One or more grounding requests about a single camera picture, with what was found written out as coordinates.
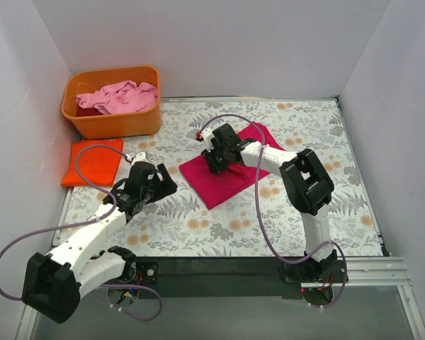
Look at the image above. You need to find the magenta t shirt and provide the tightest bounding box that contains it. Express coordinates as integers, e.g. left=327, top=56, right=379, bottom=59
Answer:
left=179, top=122, right=295, bottom=210

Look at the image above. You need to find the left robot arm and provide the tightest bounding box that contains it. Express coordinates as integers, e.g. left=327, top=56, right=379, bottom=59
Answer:
left=21, top=161, right=177, bottom=324

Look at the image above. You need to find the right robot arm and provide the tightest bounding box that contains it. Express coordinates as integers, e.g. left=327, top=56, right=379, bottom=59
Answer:
left=195, top=123, right=337, bottom=282

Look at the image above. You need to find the folded orange t shirt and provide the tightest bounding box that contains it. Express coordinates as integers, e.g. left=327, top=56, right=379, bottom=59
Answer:
left=61, top=139, right=124, bottom=187

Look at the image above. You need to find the floral patterned table mat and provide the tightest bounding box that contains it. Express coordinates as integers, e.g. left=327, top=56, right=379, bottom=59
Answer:
left=52, top=98, right=389, bottom=258

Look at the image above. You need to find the orange plastic basket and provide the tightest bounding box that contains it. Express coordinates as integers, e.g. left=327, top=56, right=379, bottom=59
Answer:
left=61, top=65, right=162, bottom=140

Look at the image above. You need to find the pink crumpled t shirt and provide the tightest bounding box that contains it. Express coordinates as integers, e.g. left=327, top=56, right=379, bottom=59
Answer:
left=76, top=81, right=159, bottom=115

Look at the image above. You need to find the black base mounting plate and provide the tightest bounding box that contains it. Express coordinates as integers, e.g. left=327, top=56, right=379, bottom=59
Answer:
left=135, top=257, right=348, bottom=303

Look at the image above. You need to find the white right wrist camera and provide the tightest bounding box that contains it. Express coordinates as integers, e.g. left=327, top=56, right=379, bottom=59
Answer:
left=195, top=127, right=216, bottom=152

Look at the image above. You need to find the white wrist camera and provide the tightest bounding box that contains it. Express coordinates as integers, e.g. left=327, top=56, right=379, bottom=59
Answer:
left=195, top=127, right=216, bottom=152
left=130, top=152, right=153, bottom=171

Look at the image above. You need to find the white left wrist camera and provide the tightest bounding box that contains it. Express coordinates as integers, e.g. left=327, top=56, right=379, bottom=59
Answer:
left=130, top=152, right=153, bottom=171

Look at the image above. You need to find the aluminium frame rail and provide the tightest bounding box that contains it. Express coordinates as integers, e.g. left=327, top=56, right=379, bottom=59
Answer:
left=17, top=256, right=425, bottom=339

